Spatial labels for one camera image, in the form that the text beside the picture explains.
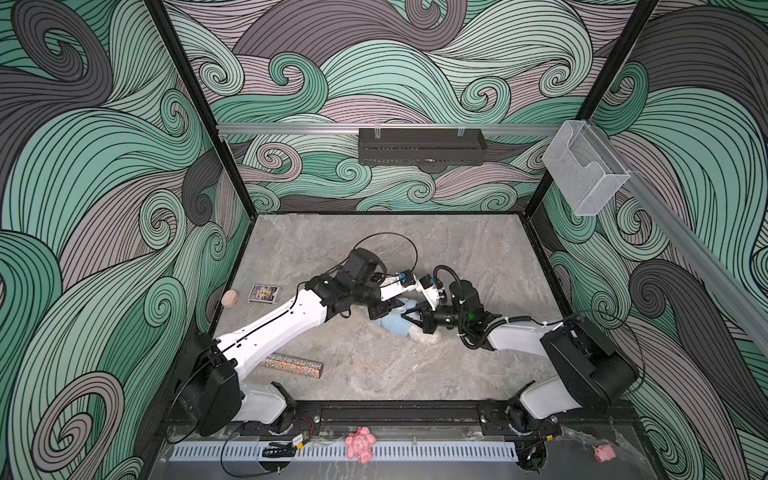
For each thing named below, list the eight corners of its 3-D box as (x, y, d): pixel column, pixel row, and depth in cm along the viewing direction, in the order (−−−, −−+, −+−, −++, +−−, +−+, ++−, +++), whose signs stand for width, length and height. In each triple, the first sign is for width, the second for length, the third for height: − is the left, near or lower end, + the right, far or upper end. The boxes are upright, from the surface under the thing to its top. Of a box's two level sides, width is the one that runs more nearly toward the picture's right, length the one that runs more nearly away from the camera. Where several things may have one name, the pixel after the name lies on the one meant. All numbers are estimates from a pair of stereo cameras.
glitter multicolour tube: (265, 368, 83) (260, 363, 80) (270, 356, 86) (266, 351, 82) (319, 380, 81) (317, 376, 78) (323, 367, 84) (321, 362, 80)
